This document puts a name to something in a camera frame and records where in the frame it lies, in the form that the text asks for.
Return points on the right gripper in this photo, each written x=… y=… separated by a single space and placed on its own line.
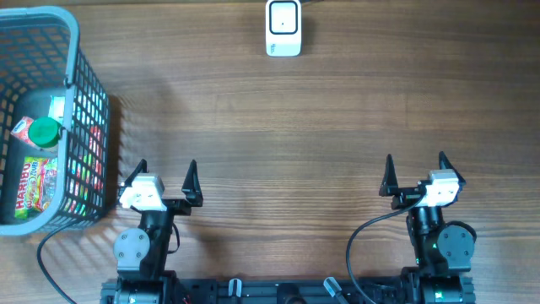
x=390 y=187

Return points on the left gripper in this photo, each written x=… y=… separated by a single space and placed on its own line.
x=192 y=194

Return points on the Haribo gummy candy bag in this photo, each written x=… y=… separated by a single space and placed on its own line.
x=37 y=186

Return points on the green lid jar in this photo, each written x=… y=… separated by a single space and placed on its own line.
x=45 y=132

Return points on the teal wet wipes pack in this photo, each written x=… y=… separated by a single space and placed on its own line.
x=56 y=109

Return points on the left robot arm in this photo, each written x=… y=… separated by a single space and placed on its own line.
x=141 y=252

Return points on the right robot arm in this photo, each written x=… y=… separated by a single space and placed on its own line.
x=443 y=249

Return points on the white barcode scanner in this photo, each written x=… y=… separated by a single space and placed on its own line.
x=283 y=28

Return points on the red tissue pack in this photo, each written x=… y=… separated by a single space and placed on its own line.
x=21 y=131

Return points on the grey plastic shopping basket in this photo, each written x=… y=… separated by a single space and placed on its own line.
x=41 y=57

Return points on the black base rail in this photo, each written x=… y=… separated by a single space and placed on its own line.
x=394 y=289

